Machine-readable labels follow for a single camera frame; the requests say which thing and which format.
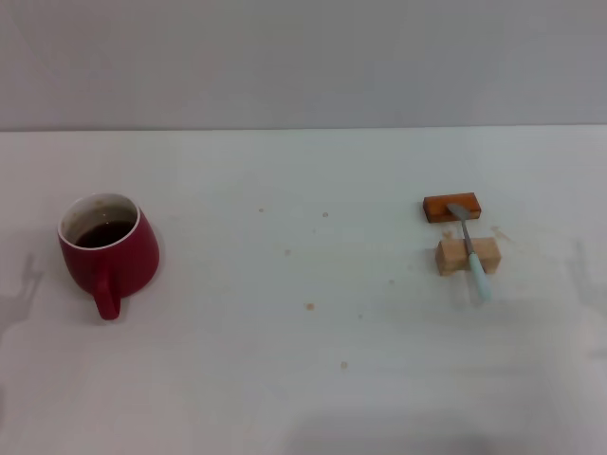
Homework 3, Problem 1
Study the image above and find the light blue handled spoon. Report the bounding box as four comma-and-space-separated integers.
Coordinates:
445, 202, 492, 304

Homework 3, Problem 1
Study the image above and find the red ceramic coffee cup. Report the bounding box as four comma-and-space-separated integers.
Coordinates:
57, 191, 161, 321

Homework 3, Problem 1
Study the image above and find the orange wooden block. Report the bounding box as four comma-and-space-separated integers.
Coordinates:
422, 191, 483, 224

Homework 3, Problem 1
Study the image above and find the light wooden block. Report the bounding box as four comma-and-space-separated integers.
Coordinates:
434, 235, 503, 277

